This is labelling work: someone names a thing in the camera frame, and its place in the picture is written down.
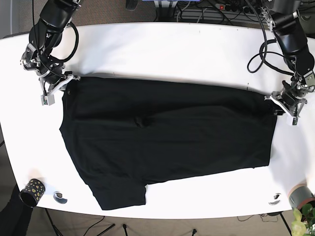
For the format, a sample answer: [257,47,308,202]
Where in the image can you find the right metal table grommet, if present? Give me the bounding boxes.
[268,193,282,206]

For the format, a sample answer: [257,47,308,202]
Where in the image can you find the black floral cup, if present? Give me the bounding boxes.
[19,178,45,208]

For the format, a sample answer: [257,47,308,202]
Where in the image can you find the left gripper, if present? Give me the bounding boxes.
[265,83,311,126]

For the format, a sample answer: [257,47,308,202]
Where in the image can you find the left metal table grommet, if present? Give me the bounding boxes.
[53,191,67,204]

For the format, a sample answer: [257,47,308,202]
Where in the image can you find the grey plant pot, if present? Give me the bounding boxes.
[288,184,315,210]

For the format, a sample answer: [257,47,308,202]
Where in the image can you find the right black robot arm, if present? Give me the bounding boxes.
[20,0,81,105]

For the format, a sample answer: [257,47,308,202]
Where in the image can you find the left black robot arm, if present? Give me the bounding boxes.
[261,0,315,125]

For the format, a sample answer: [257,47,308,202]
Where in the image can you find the black T-shirt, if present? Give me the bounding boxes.
[60,77,277,210]

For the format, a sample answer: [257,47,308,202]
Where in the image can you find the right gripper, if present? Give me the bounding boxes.
[39,71,81,106]

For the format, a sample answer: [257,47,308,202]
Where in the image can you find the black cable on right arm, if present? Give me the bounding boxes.
[31,0,79,69]

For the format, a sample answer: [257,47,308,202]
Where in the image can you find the metal table grommet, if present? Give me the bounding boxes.
[268,193,282,206]
[53,191,67,204]

